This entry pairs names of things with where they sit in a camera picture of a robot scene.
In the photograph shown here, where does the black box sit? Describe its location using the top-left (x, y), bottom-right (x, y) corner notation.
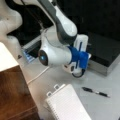
top-left (87, 32), bottom-right (120, 76)

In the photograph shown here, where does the white book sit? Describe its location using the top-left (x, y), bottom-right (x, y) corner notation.
top-left (46, 84), bottom-right (92, 120)

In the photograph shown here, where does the white cable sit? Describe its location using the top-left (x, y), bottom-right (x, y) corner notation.
top-left (26, 65), bottom-right (51, 85)

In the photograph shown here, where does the blue white gripper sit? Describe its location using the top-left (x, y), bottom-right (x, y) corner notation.
top-left (63, 47), bottom-right (91, 74)

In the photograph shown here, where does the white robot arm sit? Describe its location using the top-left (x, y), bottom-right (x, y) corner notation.
top-left (21, 0), bottom-right (91, 77)

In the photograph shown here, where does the black pen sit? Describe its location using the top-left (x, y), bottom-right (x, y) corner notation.
top-left (82, 87), bottom-right (110, 98)

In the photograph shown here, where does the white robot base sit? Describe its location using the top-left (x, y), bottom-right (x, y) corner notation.
top-left (0, 0), bottom-right (24, 58)

